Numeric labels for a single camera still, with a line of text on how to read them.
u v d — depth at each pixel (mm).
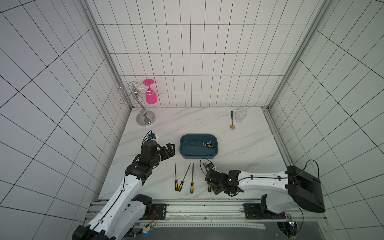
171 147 715
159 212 728
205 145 972
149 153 580
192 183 827
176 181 832
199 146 976
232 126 1063
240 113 1104
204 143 976
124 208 461
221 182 619
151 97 1059
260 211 651
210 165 758
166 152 697
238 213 729
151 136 705
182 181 825
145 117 1111
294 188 420
